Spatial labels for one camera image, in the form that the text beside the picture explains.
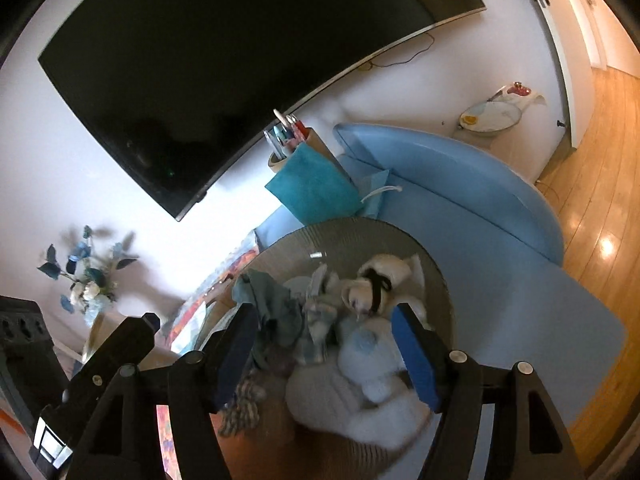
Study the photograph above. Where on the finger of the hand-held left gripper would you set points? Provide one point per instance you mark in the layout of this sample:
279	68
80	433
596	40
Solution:
125	342

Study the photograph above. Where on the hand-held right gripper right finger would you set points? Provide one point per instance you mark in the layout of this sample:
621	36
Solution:
412	355

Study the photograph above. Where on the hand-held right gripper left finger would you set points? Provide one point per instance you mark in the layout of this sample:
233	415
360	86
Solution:
235	355

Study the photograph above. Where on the teal cloth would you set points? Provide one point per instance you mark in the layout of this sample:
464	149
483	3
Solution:
272	305

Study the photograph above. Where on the white fluffy plush toy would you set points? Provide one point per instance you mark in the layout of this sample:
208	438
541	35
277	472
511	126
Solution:
340	400

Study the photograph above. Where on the light blue grey cloth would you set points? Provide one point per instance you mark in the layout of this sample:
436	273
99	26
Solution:
320	330

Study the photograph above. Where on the white plush dog black ribbon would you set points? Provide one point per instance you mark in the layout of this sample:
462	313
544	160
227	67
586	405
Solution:
390	265

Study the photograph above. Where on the round woven basket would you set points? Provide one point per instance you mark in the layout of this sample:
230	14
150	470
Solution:
350	240

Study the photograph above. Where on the striped cloth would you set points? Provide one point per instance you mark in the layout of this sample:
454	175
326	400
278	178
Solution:
240	410

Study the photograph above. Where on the blue artificial flowers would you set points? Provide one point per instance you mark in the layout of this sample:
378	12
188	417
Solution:
85	275

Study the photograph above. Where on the floral orange tablecloth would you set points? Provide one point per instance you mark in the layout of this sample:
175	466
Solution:
225	270

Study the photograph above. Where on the light blue gift bag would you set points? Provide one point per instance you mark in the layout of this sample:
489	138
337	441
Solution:
375	195

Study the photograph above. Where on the teal gift bag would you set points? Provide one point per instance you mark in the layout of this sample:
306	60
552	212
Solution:
310	185

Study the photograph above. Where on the bundle of colored pens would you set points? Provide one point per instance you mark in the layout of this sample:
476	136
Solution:
287	132

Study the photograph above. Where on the white plate with food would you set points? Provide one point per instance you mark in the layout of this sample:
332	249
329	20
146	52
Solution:
492	117

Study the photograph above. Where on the white dish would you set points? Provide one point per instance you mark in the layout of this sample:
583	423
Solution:
525	96

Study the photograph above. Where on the white door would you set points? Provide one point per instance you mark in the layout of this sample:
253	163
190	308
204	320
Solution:
555	35

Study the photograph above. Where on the black wall television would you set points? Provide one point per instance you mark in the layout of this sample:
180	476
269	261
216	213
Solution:
225	60

